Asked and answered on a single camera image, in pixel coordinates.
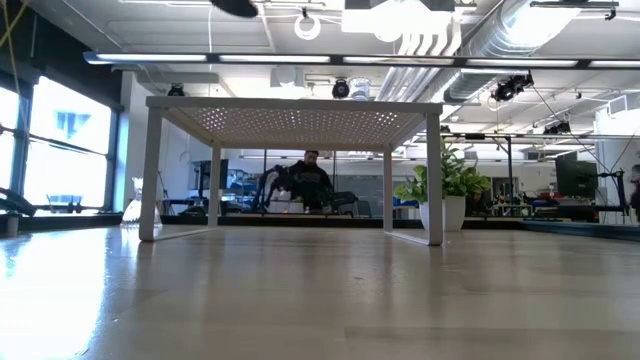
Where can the brass candlestick holder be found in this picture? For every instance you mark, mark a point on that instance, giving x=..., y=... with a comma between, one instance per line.
x=235, y=7

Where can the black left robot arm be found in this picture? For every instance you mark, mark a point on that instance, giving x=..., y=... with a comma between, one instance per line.
x=20, y=202

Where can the black background robot arm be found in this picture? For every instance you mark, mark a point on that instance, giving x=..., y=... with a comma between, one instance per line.
x=275, y=182

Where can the person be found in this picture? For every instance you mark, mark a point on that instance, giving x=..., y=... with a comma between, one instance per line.
x=310, y=182

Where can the white perforated metal shelf riser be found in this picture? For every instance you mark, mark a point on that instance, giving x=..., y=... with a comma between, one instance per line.
x=295, y=106

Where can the round black ceiling device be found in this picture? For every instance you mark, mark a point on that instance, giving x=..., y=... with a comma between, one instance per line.
x=340, y=89

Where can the long ceiling light strip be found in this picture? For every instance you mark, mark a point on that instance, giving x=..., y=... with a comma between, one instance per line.
x=275, y=58

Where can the green potted plant white pot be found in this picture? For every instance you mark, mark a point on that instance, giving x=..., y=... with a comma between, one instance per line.
x=454, y=212

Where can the small black ceiling device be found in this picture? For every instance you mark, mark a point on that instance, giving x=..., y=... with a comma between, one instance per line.
x=176, y=91

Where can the white ceiling fixture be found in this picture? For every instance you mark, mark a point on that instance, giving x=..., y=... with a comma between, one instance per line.
x=395, y=22

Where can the black computer monitor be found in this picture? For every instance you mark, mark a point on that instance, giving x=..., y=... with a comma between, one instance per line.
x=575, y=180

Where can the black ceiling track camera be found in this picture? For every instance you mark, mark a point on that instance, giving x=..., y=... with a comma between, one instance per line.
x=510, y=87

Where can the silver ventilation duct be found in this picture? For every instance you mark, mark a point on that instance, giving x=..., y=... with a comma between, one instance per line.
x=500, y=40

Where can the grey cylinder post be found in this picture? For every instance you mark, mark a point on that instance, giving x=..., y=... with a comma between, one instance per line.
x=12, y=225

